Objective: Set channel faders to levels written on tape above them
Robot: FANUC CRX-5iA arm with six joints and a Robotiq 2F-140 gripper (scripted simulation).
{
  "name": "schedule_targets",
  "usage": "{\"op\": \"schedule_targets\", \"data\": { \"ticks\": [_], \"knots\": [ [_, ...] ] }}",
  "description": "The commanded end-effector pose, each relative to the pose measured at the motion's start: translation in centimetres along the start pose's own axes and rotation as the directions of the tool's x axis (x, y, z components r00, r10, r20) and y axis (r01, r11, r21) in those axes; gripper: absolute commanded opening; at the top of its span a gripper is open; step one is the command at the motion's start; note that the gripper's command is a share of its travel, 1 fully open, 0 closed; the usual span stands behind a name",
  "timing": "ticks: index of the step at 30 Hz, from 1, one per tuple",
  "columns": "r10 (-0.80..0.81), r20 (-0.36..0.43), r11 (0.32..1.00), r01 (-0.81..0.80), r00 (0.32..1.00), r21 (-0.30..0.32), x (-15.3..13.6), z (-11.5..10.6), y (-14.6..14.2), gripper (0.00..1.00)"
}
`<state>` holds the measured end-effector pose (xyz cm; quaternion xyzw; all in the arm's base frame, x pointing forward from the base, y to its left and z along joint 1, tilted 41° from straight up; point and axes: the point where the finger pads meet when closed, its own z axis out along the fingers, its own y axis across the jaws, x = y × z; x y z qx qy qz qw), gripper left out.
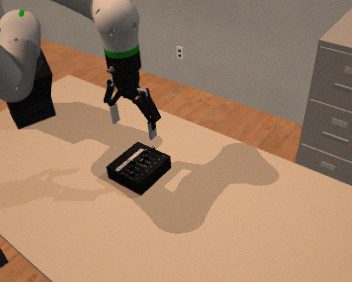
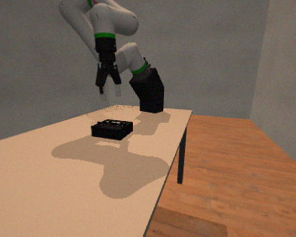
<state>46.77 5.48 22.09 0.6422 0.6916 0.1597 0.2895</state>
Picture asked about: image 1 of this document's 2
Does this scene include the black lighting desk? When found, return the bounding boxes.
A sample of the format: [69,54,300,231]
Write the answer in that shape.
[106,142,171,196]

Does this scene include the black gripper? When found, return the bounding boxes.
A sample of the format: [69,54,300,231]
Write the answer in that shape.
[103,71,161,140]

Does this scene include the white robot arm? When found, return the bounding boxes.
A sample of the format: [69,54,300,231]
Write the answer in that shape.
[0,0,141,102]

